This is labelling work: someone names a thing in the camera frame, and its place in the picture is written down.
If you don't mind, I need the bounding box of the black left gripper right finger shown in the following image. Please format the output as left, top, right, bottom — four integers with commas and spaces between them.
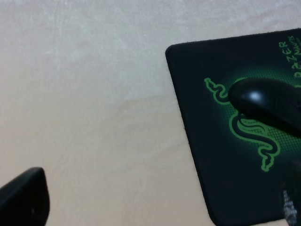
280, 160, 301, 226

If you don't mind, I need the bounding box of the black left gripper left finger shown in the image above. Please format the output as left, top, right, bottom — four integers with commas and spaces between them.
0, 167, 50, 226

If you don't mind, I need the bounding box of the black green snake mouse pad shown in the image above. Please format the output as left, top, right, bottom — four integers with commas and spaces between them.
165, 28, 301, 226

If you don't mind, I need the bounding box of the black computer mouse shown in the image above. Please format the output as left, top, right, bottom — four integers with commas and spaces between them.
228, 78, 301, 137

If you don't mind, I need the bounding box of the beige table cloth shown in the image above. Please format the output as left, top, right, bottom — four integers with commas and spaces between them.
0, 0, 301, 226

